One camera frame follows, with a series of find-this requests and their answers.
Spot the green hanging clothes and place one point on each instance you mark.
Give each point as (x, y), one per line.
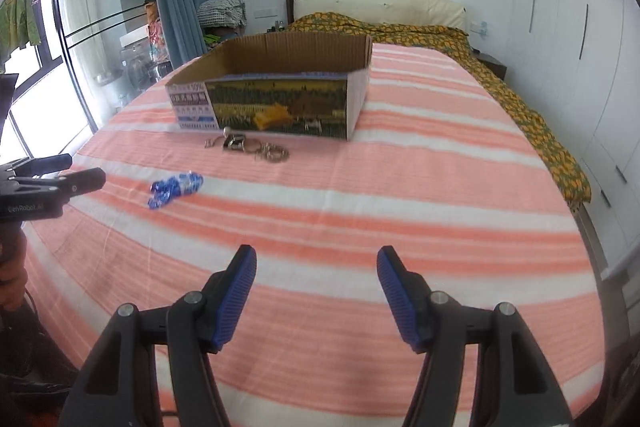
(20, 17)

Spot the printed cardboard box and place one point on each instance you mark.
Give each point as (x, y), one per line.
(280, 102)

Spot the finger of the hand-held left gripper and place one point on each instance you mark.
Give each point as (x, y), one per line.
(82, 182)
(45, 163)

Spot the colourful hanging cloth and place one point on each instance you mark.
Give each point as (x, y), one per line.
(156, 29)

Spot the black framed glass door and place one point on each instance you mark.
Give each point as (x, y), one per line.
(62, 7)

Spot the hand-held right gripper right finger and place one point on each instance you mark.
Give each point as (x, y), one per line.
(400, 302)

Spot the person's left hand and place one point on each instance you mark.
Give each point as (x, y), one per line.
(12, 282)

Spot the yellow floral quilt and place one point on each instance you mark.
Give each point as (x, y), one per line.
(525, 107)

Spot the green cloth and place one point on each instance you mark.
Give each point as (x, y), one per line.
(217, 39)

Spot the pink striped bed sheet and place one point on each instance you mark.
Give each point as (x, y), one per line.
(350, 217)

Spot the dark wooden nightstand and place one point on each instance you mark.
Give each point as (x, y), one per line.
(492, 62)

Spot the plaid cloth pile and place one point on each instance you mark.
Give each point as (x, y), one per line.
(220, 12)

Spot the white washing machine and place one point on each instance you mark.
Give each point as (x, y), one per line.
(137, 64)

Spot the white wall socket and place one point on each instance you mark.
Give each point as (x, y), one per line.
(479, 28)

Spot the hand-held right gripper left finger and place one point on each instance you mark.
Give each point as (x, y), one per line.
(231, 302)

